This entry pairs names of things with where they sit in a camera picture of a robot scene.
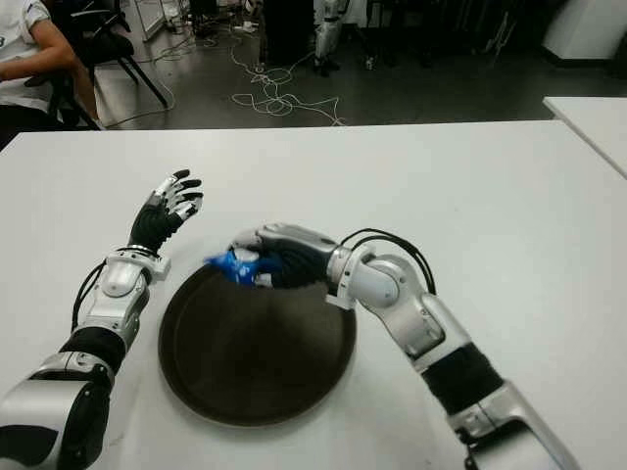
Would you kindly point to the round dark brown tray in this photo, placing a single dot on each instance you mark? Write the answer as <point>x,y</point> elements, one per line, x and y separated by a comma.
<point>255,357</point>

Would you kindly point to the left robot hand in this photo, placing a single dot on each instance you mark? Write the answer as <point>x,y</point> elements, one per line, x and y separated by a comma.
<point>152,225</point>

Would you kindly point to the folded metal stand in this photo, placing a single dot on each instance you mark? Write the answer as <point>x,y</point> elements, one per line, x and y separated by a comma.
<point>500,29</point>

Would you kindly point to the white board with frame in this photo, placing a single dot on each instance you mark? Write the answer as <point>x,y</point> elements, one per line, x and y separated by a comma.
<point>149,17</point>

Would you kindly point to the black cabinet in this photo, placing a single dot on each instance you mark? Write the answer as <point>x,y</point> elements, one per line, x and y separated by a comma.
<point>289,29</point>

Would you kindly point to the silver humanoid robot leg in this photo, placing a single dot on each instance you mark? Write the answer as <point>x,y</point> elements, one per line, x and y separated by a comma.
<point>325,34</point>

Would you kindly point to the white cabinet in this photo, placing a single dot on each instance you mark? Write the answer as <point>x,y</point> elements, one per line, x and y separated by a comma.
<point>583,29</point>

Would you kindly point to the seated person in white shirt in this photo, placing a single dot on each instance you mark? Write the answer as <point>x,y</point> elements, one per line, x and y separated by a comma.
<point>24,59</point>

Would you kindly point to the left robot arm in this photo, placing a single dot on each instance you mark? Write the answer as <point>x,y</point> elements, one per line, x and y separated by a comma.
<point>117,284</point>

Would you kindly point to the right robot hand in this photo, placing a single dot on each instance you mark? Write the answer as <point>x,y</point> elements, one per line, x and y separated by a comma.
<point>299,254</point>

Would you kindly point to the white side table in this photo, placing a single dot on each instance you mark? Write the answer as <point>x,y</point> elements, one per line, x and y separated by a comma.
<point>597,127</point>

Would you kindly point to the small white floor object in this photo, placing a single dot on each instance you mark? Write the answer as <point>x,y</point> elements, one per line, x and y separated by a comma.
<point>371,62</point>

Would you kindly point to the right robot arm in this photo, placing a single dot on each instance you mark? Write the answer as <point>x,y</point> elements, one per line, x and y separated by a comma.
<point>392,289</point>

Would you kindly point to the black chair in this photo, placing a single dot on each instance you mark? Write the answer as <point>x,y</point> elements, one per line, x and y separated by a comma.
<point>105,44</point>

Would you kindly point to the blue Oreo packet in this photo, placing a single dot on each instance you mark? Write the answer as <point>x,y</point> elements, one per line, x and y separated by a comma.
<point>235,267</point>

